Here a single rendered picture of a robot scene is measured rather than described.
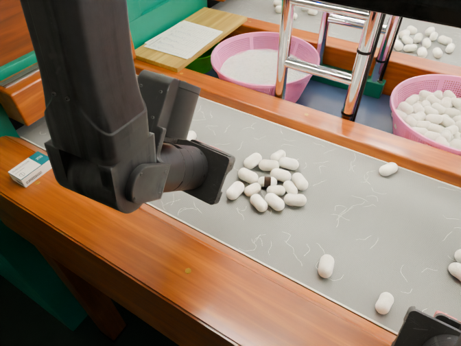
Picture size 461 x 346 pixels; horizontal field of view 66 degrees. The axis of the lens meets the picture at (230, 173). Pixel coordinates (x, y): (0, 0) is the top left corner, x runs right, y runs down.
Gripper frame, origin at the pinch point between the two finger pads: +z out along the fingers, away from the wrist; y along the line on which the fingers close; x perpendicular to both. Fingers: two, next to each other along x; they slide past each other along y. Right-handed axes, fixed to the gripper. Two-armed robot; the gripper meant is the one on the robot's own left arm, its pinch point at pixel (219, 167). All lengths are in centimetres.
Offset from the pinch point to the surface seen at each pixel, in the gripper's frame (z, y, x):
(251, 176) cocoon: 7.3, -2.9, 0.5
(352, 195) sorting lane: 13.5, -18.9, -2.3
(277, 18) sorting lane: 57, 24, -40
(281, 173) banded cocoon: 9.8, -7.0, -1.7
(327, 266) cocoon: 0.2, -20.1, 6.6
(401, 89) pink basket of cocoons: 37.6, -18.3, -25.6
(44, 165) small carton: -6.8, 27.8, 10.6
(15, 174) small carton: -10.3, 29.7, 12.8
